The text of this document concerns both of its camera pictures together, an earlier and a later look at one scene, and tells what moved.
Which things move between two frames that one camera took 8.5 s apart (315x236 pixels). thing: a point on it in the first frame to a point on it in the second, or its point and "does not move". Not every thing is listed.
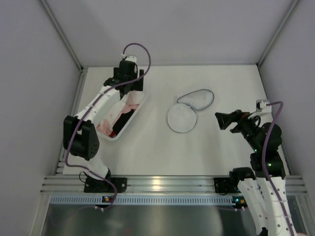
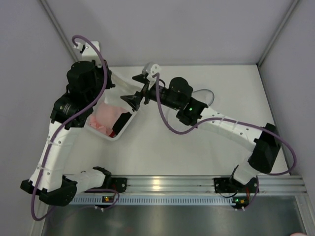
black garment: [121, 121] does not move
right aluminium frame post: [277, 33] does not move
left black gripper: [139, 80] to [104, 74]
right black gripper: [234, 120] to [143, 93]
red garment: [112, 134] does not move
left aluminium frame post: [51, 14] does not move
